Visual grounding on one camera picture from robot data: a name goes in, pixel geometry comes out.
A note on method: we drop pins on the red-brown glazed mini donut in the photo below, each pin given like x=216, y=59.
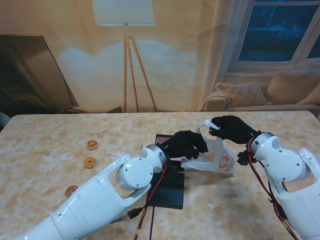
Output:
x=68, y=192

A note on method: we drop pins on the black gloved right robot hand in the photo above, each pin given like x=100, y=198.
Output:
x=232, y=130

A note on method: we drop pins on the black gift box lid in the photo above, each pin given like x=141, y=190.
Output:
x=172, y=192

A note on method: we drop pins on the black gift box pink inside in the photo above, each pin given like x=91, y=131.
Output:
x=161, y=140

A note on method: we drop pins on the dark grey chair edge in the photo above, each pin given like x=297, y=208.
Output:
x=2, y=120

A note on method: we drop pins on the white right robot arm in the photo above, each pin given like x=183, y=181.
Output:
x=282, y=165

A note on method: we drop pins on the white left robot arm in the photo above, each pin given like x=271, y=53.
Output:
x=100, y=195

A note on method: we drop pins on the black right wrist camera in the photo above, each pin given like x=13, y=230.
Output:
x=243, y=158

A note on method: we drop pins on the orange glazed mini donut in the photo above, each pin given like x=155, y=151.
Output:
x=85, y=163

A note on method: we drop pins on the white plastic bag orange logo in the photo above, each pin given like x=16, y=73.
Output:
x=220, y=155

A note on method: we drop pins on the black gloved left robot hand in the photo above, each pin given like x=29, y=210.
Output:
x=185, y=145

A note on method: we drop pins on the pink frosted mini donut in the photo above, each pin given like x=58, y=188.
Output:
x=92, y=145

